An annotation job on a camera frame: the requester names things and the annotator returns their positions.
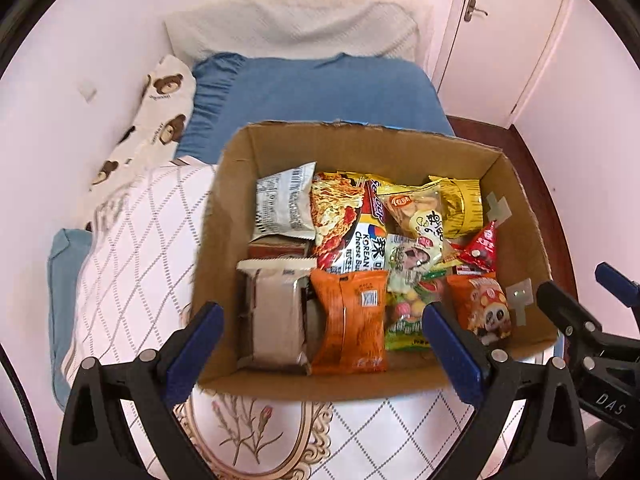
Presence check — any white wall socket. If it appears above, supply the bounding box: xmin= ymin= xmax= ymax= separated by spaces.
xmin=77 ymin=80 xmax=98 ymax=103

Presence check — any metal door handle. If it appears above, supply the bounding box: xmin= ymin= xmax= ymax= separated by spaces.
xmin=463 ymin=0 xmax=489 ymax=23

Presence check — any brown biscuit packet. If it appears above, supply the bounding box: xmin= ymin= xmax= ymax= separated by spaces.
xmin=247 ymin=235 xmax=311 ymax=259

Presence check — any grey white pillow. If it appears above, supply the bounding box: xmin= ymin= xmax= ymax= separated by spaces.
xmin=165 ymin=0 xmax=433 ymax=67

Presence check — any white black snack packet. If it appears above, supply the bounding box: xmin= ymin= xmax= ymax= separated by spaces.
xmin=252 ymin=162 xmax=316 ymax=240

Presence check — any yellow biscuit snack bag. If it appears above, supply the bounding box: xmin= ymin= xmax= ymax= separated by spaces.
xmin=376 ymin=182 xmax=456 ymax=270

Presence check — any open cardboard box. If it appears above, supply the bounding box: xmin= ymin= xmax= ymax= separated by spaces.
xmin=191 ymin=119 xmax=561 ymax=403

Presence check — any orange snack bag back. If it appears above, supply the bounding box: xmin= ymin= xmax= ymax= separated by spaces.
xmin=310 ymin=269 xmax=387 ymax=375

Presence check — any red white snack bar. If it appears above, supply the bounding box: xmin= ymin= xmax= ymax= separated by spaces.
xmin=454 ymin=264 xmax=485 ymax=275

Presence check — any small white candy packet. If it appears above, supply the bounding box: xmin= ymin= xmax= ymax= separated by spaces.
xmin=385 ymin=234 xmax=442 ymax=294

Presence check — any orange panda snack bag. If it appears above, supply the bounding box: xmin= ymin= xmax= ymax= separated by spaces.
xmin=447 ymin=272 xmax=512 ymax=346

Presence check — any blue cushion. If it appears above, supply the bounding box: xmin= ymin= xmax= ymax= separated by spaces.
xmin=47 ymin=229 xmax=92 ymax=410

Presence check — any bear print pillow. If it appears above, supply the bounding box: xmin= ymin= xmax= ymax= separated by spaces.
xmin=77 ymin=54 xmax=196 ymax=229

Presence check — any yellow foil snack packet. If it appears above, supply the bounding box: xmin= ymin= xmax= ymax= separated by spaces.
xmin=430 ymin=176 xmax=484 ymax=240

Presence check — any white door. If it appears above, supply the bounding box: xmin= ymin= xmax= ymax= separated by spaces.
xmin=433 ymin=0 xmax=573 ymax=128

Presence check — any green candy ball bag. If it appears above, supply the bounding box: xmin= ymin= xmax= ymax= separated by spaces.
xmin=384 ymin=270 xmax=447 ymax=351

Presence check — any red instant noodle packet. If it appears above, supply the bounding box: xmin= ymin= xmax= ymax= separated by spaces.
xmin=310 ymin=171 xmax=387 ymax=274

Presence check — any white diamond pattern quilt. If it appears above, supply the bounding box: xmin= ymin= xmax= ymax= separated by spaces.
xmin=62 ymin=159 xmax=472 ymax=479

